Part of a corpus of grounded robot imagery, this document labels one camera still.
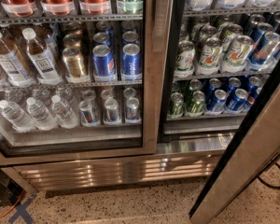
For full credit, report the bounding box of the small can right front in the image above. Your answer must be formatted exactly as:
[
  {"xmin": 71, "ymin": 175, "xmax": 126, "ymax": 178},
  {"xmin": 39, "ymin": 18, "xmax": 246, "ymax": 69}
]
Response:
[{"xmin": 125, "ymin": 97, "xmax": 141, "ymax": 123}]

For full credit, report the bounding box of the black cable on floor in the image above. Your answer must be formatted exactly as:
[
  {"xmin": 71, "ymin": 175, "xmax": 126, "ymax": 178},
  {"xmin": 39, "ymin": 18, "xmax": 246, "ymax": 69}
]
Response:
[{"xmin": 257, "ymin": 154, "xmax": 280, "ymax": 190}]

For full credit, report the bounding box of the white 7up can left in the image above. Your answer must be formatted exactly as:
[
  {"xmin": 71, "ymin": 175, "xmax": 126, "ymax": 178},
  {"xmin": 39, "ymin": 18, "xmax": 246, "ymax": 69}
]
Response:
[{"xmin": 195, "ymin": 37, "xmax": 222, "ymax": 75}]

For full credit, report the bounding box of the stainless steel fridge base grille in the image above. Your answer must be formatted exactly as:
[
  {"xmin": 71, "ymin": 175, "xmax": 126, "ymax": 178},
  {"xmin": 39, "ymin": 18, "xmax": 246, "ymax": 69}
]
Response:
[{"xmin": 4, "ymin": 152, "xmax": 221, "ymax": 193}]

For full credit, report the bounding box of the tea bottle far left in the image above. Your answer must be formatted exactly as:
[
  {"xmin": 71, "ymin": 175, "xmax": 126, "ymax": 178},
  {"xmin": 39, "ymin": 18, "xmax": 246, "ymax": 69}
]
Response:
[{"xmin": 0, "ymin": 32, "xmax": 35, "ymax": 87}]

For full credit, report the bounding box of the small can middle front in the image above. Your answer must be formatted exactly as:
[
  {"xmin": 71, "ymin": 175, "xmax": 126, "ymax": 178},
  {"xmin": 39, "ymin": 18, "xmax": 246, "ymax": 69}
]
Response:
[{"xmin": 104, "ymin": 98, "xmax": 121, "ymax": 125}]

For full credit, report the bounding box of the orange cable on floor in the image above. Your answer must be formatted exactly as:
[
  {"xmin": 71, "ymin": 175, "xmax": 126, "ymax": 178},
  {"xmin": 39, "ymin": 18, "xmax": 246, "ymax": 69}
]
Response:
[{"xmin": 0, "ymin": 189, "xmax": 26, "ymax": 222}]

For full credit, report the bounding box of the green can front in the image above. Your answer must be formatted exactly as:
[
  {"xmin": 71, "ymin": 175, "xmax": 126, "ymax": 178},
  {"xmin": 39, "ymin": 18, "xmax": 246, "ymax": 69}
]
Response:
[{"xmin": 185, "ymin": 91, "xmax": 205, "ymax": 117}]

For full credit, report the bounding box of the water bottle middle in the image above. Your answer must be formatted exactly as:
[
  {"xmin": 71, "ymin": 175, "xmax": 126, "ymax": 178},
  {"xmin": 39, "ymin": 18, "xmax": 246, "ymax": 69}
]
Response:
[{"xmin": 26, "ymin": 97, "xmax": 58, "ymax": 131}]

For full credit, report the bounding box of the glass fridge door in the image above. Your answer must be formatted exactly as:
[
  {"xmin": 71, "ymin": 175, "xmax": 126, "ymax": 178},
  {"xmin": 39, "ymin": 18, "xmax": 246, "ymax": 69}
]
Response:
[
  {"xmin": 189, "ymin": 61, "xmax": 280, "ymax": 224},
  {"xmin": 0, "ymin": 0, "xmax": 172, "ymax": 165}
]

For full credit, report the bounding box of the water bottle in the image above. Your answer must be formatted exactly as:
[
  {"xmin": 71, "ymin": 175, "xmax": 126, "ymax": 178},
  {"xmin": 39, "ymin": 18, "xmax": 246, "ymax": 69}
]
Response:
[
  {"xmin": 26, "ymin": 97, "xmax": 58, "ymax": 131},
  {"xmin": 0, "ymin": 100, "xmax": 35, "ymax": 133},
  {"xmin": 51, "ymin": 95, "xmax": 78, "ymax": 129}
]

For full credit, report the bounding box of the blue pepsi can left front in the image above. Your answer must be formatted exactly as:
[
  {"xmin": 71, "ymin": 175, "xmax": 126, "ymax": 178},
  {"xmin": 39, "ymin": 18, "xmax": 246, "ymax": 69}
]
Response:
[{"xmin": 92, "ymin": 45, "xmax": 118, "ymax": 82}]

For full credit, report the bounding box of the water bottle right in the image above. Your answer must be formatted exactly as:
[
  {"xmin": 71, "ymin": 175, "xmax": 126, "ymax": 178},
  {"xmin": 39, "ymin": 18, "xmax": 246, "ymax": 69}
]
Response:
[{"xmin": 51, "ymin": 95, "xmax": 78, "ymax": 129}]

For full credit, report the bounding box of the blue pepsi can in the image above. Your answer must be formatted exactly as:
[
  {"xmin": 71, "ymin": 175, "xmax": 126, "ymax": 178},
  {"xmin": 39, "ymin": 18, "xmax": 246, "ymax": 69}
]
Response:
[
  {"xmin": 92, "ymin": 45, "xmax": 118, "ymax": 82},
  {"xmin": 121, "ymin": 43, "xmax": 142, "ymax": 80}
]

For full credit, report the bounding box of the white 7up can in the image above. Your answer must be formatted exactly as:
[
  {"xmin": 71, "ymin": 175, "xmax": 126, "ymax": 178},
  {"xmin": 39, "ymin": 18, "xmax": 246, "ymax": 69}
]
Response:
[
  {"xmin": 195, "ymin": 37, "xmax": 222, "ymax": 75},
  {"xmin": 221, "ymin": 35, "xmax": 253, "ymax": 73}
]

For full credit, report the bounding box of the blue tape cross mark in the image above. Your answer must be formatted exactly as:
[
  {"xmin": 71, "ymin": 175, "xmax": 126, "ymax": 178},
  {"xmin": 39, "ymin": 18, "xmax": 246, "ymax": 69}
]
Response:
[{"xmin": 8, "ymin": 194, "xmax": 36, "ymax": 224}]

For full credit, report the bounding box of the small can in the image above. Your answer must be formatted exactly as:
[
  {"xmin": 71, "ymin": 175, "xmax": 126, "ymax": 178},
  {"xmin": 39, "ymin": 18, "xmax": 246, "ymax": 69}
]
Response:
[
  {"xmin": 125, "ymin": 97, "xmax": 141, "ymax": 123},
  {"xmin": 78, "ymin": 100, "xmax": 100, "ymax": 127},
  {"xmin": 104, "ymin": 98, "xmax": 121, "ymax": 125}
]

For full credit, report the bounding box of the white 7up can right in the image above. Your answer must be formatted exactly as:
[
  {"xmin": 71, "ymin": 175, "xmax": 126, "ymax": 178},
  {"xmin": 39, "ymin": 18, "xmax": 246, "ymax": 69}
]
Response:
[{"xmin": 221, "ymin": 35, "xmax": 253, "ymax": 73}]

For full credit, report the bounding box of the blue pepsi can right front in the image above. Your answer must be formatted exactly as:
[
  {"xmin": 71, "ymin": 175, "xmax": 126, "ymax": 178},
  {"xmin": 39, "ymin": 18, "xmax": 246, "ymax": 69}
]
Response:
[{"xmin": 121, "ymin": 43, "xmax": 142, "ymax": 80}]

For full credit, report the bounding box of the small can left front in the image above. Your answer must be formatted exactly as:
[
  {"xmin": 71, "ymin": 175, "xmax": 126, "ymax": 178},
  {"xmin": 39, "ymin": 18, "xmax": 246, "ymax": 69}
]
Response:
[{"xmin": 78, "ymin": 100, "xmax": 100, "ymax": 127}]

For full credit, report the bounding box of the water bottle left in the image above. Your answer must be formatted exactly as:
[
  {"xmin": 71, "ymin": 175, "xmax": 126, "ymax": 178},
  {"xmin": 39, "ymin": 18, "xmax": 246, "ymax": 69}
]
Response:
[{"xmin": 0, "ymin": 100, "xmax": 35, "ymax": 133}]

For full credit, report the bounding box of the gold soda can front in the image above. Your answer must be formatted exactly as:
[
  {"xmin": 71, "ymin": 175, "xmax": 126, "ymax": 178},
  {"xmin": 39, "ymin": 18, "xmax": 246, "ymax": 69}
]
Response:
[{"xmin": 63, "ymin": 47, "xmax": 91, "ymax": 84}]

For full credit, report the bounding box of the tea bottle white cap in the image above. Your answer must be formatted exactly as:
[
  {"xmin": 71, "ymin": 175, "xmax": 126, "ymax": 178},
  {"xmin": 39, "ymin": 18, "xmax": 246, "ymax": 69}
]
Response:
[{"xmin": 22, "ymin": 27, "xmax": 62, "ymax": 85}]

